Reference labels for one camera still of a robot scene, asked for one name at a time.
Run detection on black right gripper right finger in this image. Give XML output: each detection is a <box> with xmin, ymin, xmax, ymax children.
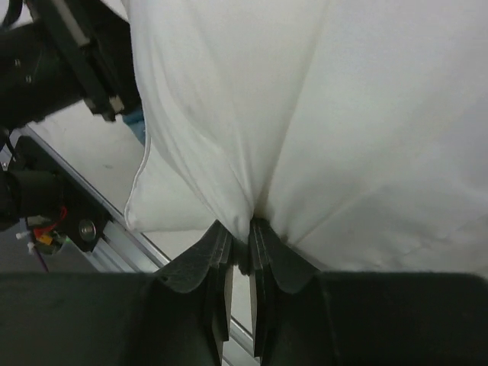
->
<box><xmin>249</xmin><ymin>218</ymin><xmax>318</xmax><ymax>361</ymax></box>

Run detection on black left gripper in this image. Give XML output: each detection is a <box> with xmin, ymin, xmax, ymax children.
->
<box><xmin>25</xmin><ymin>0</ymin><xmax>140</xmax><ymax>122</ymax></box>

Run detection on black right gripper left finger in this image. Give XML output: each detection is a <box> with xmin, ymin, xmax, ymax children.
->
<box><xmin>159</xmin><ymin>221</ymin><xmax>233</xmax><ymax>365</ymax></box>

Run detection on blue houndstooth pillowcase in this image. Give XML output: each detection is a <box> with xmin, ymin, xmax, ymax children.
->
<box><xmin>122</xmin><ymin>108</ymin><xmax>146</xmax><ymax>145</ymax></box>

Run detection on white pillow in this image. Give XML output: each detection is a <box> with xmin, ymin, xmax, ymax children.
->
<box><xmin>124</xmin><ymin>1</ymin><xmax>487</xmax><ymax>275</ymax></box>

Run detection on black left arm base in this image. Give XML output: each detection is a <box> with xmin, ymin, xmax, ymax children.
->
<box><xmin>1</xmin><ymin>133</ymin><xmax>111</xmax><ymax>273</ymax></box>

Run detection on aluminium front rail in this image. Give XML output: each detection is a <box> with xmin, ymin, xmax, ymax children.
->
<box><xmin>12</xmin><ymin>127</ymin><xmax>258</xmax><ymax>365</ymax></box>

